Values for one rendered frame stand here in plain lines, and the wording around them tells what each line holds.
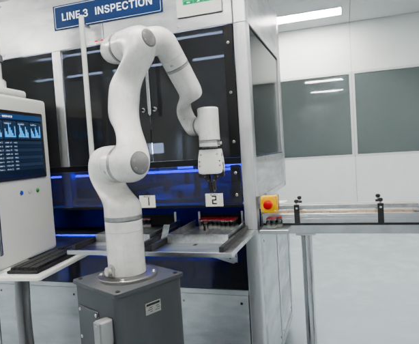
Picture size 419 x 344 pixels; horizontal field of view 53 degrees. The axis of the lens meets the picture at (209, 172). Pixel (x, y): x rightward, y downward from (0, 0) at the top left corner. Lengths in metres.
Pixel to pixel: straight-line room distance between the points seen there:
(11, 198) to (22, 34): 0.92
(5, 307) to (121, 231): 1.49
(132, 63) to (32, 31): 1.17
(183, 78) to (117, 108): 0.32
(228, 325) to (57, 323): 0.96
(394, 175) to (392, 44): 1.83
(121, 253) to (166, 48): 0.71
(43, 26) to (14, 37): 0.19
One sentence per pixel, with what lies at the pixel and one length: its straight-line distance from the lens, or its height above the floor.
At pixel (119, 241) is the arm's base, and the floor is 0.98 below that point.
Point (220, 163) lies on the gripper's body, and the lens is 1.62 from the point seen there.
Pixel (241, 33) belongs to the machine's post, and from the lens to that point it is 1.92.
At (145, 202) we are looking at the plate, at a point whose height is 1.02.
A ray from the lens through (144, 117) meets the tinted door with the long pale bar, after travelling 2.04.
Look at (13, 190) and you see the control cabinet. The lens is 2.03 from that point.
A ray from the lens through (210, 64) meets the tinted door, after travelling 1.94.
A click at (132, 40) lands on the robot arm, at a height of 1.60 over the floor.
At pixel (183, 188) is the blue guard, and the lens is 1.96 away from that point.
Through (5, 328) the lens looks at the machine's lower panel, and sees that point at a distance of 2.76.
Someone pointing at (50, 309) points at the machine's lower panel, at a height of 0.45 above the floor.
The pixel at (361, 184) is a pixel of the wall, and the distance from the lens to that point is 6.44.
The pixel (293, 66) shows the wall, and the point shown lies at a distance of 6.55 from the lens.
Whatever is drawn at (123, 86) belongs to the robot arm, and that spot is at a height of 1.46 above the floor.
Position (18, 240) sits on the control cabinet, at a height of 0.90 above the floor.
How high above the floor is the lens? 1.25
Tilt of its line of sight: 3 degrees down
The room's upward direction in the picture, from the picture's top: 4 degrees counter-clockwise
